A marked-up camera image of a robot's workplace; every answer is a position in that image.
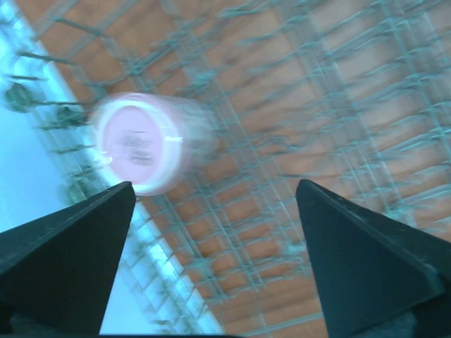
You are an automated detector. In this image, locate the pink ghost pattern cup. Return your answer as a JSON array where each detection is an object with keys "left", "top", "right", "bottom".
[{"left": 85, "top": 92, "right": 219, "bottom": 196}]

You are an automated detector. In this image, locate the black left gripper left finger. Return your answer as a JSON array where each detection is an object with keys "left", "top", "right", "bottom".
[{"left": 1, "top": 182, "right": 136, "bottom": 334}]

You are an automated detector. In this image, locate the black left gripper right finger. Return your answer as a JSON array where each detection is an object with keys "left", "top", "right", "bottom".
[{"left": 296, "top": 179, "right": 450, "bottom": 337}]

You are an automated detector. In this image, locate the grey wire dish rack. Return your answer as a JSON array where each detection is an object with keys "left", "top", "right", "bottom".
[{"left": 1, "top": 1, "right": 450, "bottom": 337}]

